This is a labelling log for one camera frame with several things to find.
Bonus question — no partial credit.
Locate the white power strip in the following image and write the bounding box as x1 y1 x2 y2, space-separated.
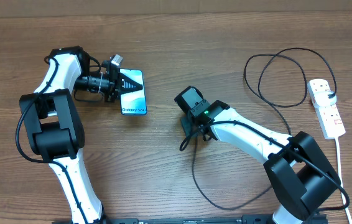
307 79 346 139

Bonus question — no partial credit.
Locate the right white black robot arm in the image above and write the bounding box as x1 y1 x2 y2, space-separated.
174 86 350 223

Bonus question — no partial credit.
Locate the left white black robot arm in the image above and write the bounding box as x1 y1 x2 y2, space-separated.
15 46 147 223

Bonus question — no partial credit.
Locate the blue Galaxy smartphone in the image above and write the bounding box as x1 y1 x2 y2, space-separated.
120 69 147 116

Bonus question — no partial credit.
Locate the white power strip cord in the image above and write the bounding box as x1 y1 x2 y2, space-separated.
334 138 352 224

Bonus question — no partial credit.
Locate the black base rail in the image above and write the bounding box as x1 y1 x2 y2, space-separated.
51 213 329 224

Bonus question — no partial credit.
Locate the white USB charger plug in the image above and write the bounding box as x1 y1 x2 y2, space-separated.
312 91 337 108

